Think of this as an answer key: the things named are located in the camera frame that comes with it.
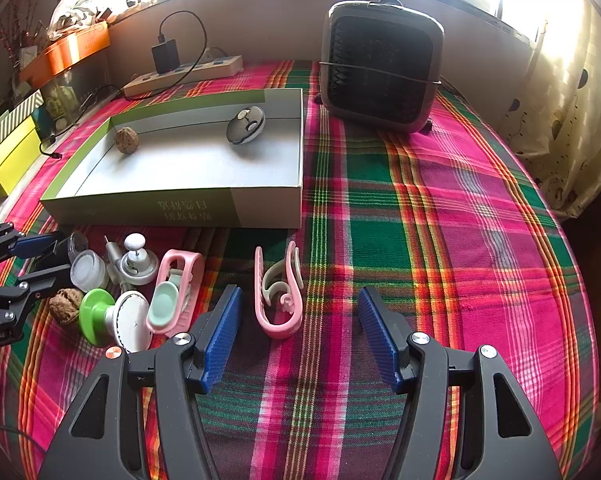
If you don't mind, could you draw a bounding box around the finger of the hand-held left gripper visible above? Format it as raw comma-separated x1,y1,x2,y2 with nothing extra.
0,222,71,273
0,266,74,322

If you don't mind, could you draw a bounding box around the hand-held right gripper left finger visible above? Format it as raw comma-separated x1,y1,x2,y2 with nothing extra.
38,284,244,480

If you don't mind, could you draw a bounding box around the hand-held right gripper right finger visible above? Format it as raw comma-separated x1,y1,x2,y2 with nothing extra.
357,286,563,480

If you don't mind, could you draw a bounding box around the brown walnut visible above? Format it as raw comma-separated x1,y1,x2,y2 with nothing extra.
49,288,84,318
114,128,140,155

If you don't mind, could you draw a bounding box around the black item with clear cap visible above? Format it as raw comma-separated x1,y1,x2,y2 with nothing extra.
40,232,90,273

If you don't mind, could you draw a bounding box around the small white jar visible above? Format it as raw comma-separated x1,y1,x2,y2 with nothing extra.
70,252,106,292

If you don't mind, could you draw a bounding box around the pink small ring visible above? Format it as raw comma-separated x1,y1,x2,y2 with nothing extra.
254,241,306,339

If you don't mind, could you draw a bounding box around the green white thread spool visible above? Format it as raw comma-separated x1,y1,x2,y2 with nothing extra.
79,287,150,353

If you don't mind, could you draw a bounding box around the pink oval clip with mint insert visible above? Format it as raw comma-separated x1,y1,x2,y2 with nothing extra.
145,249,204,333

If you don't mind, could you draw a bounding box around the green and white cardboard box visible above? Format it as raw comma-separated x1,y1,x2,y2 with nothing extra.
39,87,305,229

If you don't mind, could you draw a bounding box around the small grey tube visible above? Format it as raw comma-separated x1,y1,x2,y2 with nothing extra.
103,236,126,291

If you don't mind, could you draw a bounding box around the yellow-green box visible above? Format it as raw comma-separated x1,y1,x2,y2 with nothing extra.
0,110,44,201

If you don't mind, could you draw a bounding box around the grey stamp with white knob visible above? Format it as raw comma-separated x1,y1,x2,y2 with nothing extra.
115,234,158,281

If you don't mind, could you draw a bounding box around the pink and green plaid cloth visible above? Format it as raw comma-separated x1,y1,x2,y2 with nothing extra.
0,60,598,480

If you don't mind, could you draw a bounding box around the orange box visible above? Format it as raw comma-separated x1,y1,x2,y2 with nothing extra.
19,22,110,86

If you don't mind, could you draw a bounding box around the round black and white case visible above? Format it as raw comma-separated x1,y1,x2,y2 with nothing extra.
225,106,267,146

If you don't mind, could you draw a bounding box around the black charger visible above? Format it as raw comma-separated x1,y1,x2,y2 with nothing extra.
152,35,181,75

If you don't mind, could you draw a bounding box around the white plastic bag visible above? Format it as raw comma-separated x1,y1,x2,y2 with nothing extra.
48,0,111,41

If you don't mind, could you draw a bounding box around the beige power strip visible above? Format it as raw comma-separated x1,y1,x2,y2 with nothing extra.
123,55,244,100

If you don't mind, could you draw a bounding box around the grey and black desk heater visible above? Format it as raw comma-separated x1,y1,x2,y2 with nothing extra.
314,0,445,134

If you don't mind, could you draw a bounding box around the cream patterned curtain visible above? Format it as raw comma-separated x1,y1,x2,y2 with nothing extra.
497,0,601,218

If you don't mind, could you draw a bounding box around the black charger cable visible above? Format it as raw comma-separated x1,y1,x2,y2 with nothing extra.
38,10,210,159

